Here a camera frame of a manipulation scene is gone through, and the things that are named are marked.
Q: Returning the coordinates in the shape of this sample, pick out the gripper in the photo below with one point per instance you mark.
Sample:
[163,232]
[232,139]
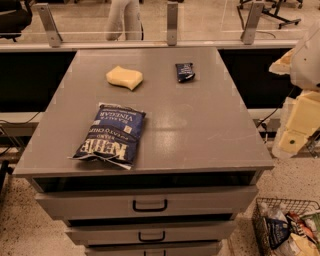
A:
[307,65]

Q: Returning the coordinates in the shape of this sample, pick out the yellow sponge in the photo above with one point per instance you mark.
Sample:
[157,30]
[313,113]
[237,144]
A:
[301,246]
[122,77]

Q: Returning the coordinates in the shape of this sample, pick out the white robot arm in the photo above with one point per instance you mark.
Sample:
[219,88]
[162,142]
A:
[305,61]

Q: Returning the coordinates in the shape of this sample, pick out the yellow sponge in basket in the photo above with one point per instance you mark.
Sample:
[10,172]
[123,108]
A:
[301,246]

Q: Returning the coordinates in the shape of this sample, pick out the black chair base right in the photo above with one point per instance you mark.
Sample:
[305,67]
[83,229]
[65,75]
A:
[273,11]

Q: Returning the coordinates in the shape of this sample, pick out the small dark blue snack packet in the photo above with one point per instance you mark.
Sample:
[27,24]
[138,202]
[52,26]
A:
[185,72]

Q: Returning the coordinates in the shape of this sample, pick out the grey drawer cabinet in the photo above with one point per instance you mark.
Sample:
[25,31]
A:
[195,134]

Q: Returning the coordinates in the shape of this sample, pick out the blue chips bag in basket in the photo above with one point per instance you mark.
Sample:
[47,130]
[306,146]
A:
[278,232]

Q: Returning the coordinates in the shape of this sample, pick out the blue Kettle chips bag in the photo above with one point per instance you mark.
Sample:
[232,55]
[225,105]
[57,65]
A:
[113,136]

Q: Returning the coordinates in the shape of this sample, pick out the top grey drawer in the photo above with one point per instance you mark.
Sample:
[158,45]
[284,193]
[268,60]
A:
[146,202]

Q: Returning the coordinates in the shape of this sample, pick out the grey drawer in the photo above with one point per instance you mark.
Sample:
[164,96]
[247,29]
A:
[151,233]
[210,248]
[146,202]

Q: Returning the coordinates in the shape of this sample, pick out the middle grey drawer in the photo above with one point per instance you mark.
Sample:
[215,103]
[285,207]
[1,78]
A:
[151,233]

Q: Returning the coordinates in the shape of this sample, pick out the bottom grey drawer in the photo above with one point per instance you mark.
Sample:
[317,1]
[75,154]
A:
[210,248]

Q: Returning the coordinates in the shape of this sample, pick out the black office chair left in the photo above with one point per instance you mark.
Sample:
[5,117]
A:
[15,16]

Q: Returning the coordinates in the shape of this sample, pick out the right metal bracket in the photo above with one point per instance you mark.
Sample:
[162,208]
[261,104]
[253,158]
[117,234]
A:
[248,35]

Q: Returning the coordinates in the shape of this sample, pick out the metal bracket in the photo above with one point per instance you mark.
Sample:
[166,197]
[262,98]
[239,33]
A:
[248,35]
[54,38]
[172,21]

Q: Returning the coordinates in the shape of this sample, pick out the middle metal bracket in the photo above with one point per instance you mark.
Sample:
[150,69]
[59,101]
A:
[172,21]

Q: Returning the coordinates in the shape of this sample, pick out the wire basket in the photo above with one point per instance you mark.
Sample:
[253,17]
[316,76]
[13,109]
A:
[281,209]

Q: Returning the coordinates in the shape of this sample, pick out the white robot pedestal background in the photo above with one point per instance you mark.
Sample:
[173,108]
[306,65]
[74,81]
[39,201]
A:
[124,18]

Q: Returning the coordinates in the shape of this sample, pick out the left metal bracket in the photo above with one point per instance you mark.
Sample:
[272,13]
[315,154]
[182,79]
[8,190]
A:
[54,38]

